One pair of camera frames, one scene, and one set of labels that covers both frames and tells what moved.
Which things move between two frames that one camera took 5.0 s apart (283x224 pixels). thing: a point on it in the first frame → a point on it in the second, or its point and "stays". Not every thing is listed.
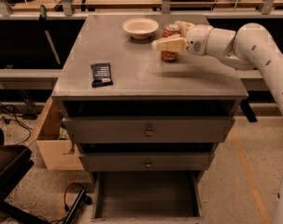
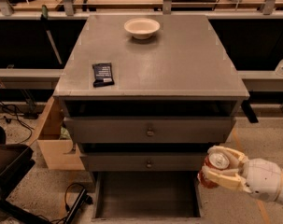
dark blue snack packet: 102,75 stays
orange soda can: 170,30 → 216,161
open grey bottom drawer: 146,197 stays
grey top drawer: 149,129 stays
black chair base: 9,164 stays
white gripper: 198,37 → 262,178
